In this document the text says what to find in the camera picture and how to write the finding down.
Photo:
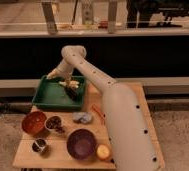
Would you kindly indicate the purple bowl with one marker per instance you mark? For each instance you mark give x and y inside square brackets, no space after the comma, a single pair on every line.
[81,144]

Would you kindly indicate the small metal cup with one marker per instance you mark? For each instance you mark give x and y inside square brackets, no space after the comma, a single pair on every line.
[39,146]

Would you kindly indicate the grey crumpled cloth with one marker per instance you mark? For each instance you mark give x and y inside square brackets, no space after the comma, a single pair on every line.
[82,117]

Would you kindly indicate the yellow banana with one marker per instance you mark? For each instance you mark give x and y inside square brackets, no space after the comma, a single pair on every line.
[74,84]

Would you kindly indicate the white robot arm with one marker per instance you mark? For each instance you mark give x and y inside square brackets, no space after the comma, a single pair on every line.
[131,142]

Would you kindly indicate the green plastic tray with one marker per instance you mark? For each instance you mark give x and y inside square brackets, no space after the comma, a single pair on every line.
[50,95]

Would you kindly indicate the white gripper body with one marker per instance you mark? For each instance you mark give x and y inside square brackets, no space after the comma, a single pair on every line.
[63,70]

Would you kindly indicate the small white cup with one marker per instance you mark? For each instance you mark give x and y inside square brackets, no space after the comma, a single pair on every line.
[53,123]

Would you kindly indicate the red bowl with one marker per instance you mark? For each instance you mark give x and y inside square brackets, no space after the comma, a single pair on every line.
[33,123]

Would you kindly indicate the yellow round fruit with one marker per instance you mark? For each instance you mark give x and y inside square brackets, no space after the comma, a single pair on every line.
[103,152]

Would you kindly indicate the orange carrot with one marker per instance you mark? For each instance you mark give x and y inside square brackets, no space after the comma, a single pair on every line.
[97,110]

